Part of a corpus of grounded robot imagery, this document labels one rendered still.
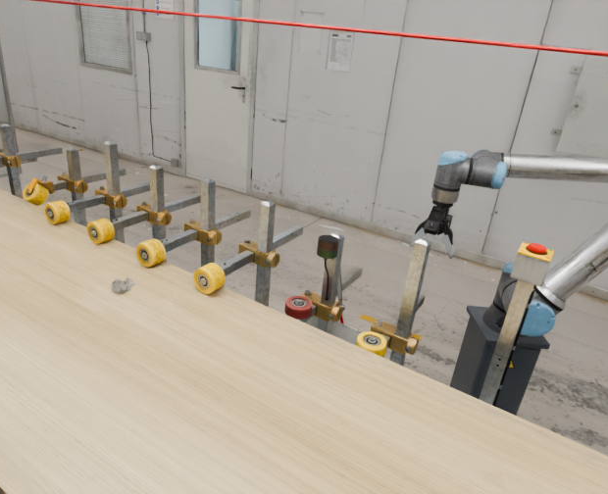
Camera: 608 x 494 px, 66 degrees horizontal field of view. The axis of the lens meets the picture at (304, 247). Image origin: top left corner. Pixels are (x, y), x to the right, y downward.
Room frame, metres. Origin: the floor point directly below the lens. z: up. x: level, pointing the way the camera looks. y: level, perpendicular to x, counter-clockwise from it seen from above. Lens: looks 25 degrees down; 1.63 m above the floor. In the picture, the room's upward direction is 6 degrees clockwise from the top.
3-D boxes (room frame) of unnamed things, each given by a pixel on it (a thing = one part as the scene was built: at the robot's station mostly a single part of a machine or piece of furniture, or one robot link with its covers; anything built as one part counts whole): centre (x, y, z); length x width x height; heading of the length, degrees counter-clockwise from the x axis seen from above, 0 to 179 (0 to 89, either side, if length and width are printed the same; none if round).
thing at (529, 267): (0.99, -0.53, 1.18); 0.07 x 0.07 x 0.08; 60
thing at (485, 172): (1.55, -0.58, 1.25); 0.12 x 0.12 x 0.09; 79
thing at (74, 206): (1.78, 0.80, 0.95); 0.50 x 0.04 x 0.04; 150
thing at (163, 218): (1.63, 0.58, 0.95); 0.13 x 0.06 x 0.05; 60
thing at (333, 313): (1.25, -0.07, 0.85); 0.13 x 0.06 x 0.05; 60
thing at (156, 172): (1.62, 0.56, 0.90); 0.03 x 0.03 x 0.48; 60
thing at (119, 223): (1.66, 0.58, 0.95); 0.50 x 0.04 x 0.04; 150
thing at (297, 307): (1.17, 0.00, 0.85); 0.08 x 0.08 x 0.11
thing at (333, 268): (1.24, -0.09, 0.87); 0.03 x 0.03 x 0.48; 60
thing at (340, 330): (1.25, -0.13, 0.75); 0.26 x 0.01 x 0.10; 60
